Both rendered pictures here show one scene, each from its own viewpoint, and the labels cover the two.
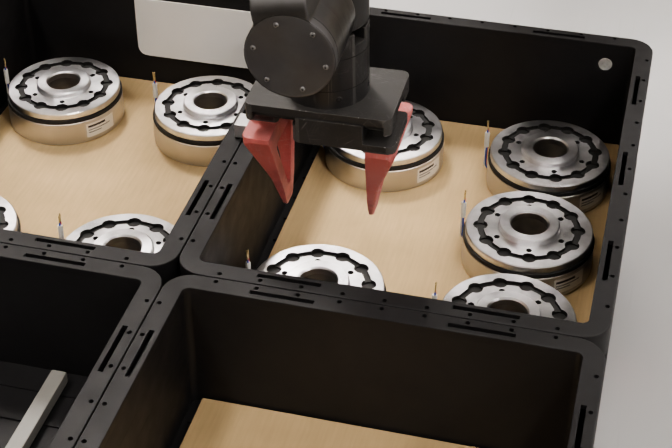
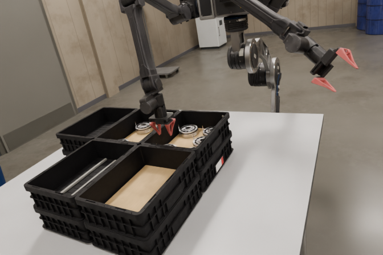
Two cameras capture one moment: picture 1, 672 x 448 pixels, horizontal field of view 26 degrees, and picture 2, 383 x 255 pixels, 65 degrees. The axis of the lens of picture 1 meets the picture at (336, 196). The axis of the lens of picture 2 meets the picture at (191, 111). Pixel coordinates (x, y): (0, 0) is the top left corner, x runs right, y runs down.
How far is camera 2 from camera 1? 0.60 m
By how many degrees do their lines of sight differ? 21
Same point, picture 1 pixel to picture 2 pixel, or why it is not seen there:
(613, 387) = (223, 169)
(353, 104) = (163, 117)
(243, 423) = (149, 168)
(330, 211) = (176, 140)
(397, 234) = (185, 143)
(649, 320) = (234, 160)
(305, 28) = (146, 103)
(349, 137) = (162, 122)
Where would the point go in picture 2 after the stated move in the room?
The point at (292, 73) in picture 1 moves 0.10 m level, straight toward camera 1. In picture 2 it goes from (146, 110) to (137, 120)
